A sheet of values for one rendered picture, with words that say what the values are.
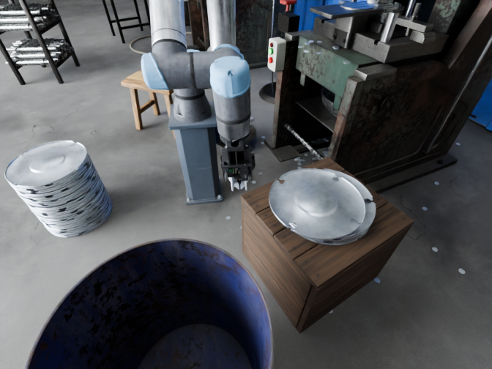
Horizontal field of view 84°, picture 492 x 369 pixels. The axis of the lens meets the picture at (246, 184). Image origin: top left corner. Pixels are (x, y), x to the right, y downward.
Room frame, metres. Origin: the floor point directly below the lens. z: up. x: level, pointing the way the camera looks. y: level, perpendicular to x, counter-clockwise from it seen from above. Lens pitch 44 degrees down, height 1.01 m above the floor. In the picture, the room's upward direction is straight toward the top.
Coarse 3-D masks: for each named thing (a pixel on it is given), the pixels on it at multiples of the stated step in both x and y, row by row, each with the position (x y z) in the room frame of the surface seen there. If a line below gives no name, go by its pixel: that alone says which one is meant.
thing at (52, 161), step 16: (48, 144) 0.98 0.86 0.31; (64, 144) 0.98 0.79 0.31; (80, 144) 0.97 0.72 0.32; (16, 160) 0.86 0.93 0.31; (32, 160) 0.86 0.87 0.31; (48, 160) 0.86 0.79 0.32; (64, 160) 0.86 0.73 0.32; (80, 160) 0.86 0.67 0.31; (16, 176) 0.77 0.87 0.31; (32, 176) 0.77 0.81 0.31; (48, 176) 0.77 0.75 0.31; (64, 176) 0.76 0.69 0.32
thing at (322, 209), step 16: (288, 176) 0.68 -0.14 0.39; (304, 176) 0.68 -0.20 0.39; (320, 176) 0.68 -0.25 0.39; (336, 176) 0.68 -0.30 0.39; (272, 192) 0.61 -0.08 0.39; (288, 192) 0.61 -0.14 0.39; (304, 192) 0.60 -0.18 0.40; (320, 192) 0.60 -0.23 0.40; (336, 192) 0.61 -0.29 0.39; (352, 192) 0.61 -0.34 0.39; (272, 208) 0.54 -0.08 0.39; (288, 208) 0.54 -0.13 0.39; (304, 208) 0.53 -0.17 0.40; (320, 208) 0.53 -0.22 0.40; (336, 208) 0.54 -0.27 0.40; (352, 208) 0.54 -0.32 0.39; (304, 224) 0.48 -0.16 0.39; (320, 224) 0.48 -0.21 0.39; (336, 224) 0.48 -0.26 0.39; (352, 224) 0.48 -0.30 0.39
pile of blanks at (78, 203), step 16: (80, 176) 0.81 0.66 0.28; (96, 176) 0.89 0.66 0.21; (32, 192) 0.71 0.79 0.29; (48, 192) 0.73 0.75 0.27; (64, 192) 0.74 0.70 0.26; (80, 192) 0.78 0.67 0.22; (96, 192) 0.85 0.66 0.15; (32, 208) 0.72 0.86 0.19; (48, 208) 0.71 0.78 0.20; (64, 208) 0.73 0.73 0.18; (80, 208) 0.76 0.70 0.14; (96, 208) 0.81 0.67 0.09; (48, 224) 0.72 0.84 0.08; (64, 224) 0.71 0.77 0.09; (80, 224) 0.73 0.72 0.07; (96, 224) 0.77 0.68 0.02
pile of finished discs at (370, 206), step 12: (324, 168) 0.72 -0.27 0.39; (336, 180) 0.67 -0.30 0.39; (348, 180) 0.67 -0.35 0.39; (360, 192) 0.61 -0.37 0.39; (372, 204) 0.56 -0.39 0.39; (372, 216) 0.51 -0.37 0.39; (360, 228) 0.47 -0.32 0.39; (312, 240) 0.45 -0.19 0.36; (324, 240) 0.45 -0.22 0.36; (336, 240) 0.44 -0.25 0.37; (348, 240) 0.44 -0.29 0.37
